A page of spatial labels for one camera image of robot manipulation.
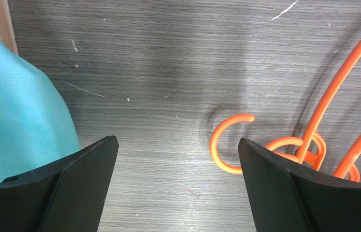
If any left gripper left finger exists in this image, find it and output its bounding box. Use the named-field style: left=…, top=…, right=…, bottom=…
left=0, top=136, right=119, bottom=232

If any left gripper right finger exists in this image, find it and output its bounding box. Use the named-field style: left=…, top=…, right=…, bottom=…
left=238, top=138, right=361, bottom=232

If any teal mesh shirt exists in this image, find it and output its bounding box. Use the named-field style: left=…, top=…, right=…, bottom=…
left=0, top=41, right=80, bottom=182

